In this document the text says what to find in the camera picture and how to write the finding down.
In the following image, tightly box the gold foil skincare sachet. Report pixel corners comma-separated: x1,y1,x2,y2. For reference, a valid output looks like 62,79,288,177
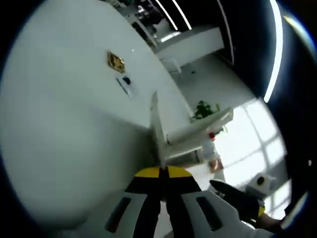
106,49,126,74

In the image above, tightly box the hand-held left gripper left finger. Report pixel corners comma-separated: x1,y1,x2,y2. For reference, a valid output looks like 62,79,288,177
74,166,164,238

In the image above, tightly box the black green snack bag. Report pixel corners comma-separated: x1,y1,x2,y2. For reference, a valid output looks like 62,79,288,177
149,90,167,172

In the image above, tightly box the small clear skincare sachet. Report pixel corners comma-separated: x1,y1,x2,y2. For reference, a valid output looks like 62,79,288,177
115,75,137,98

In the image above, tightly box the green potted plant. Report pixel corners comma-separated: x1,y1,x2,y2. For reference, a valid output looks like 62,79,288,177
190,100,221,122

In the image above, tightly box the person's right hand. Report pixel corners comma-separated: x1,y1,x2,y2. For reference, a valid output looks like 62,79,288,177
256,214,285,229

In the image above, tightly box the large window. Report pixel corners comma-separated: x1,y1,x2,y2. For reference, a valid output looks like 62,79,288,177
215,99,289,214

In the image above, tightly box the white red-collared skincare pump bottle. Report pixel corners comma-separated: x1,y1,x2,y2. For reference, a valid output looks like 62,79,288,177
164,125,228,161

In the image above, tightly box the white skincare tube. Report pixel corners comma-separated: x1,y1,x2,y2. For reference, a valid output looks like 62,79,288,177
165,107,234,146

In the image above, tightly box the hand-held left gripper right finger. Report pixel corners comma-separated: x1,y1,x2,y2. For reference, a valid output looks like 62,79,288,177
165,166,274,238

